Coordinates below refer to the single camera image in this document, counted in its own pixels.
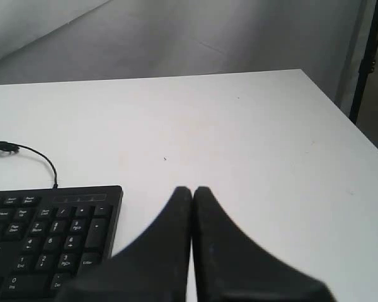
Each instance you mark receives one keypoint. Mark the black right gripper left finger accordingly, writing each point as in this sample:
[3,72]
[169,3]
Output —
[154,267]

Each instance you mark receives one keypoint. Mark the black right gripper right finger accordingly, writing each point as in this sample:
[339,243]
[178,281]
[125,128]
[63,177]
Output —
[229,266]

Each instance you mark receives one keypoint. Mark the black acer keyboard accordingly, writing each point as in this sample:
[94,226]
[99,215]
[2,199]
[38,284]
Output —
[50,236]

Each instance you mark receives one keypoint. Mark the grey backdrop cloth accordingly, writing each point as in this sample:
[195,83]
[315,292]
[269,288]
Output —
[133,39]

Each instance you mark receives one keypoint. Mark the dark metal frame post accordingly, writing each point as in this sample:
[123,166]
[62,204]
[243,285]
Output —
[367,65]

